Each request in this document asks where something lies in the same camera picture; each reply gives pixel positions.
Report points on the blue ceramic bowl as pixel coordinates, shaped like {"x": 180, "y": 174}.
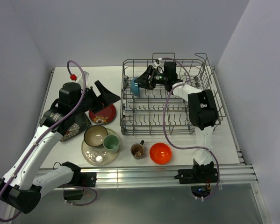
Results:
{"x": 135, "y": 90}

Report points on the orange plastic bowl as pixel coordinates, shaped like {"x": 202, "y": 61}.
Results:
{"x": 160, "y": 153}

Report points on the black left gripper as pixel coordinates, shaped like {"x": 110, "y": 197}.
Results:
{"x": 108, "y": 97}

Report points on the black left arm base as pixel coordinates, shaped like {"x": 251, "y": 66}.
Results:
{"x": 82, "y": 191}

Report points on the dark brown mug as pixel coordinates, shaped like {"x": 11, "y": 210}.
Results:
{"x": 137, "y": 150}

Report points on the black floral square plate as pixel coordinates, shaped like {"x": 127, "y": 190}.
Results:
{"x": 82, "y": 122}

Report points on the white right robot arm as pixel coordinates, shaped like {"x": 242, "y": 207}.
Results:
{"x": 203, "y": 112}

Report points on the aluminium frame rail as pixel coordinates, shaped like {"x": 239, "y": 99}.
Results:
{"x": 152, "y": 195}

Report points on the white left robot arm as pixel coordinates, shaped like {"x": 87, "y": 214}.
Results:
{"x": 20, "y": 187}

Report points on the light green cup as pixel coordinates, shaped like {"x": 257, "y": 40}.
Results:
{"x": 111, "y": 143}

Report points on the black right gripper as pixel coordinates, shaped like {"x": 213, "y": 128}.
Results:
{"x": 146, "y": 83}

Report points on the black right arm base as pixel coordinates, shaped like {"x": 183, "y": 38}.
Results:
{"x": 207, "y": 178}

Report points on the red floral round plate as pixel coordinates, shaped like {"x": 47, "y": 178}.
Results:
{"x": 103, "y": 117}

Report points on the dark bowl beige inside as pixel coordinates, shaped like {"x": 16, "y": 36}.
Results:
{"x": 95, "y": 135}

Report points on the clear glass cup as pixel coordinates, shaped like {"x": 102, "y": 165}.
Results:
{"x": 96, "y": 156}

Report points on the grey wire dish rack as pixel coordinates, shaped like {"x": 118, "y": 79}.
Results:
{"x": 143, "y": 115}

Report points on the large cream round plate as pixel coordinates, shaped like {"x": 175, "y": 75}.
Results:
{"x": 108, "y": 157}

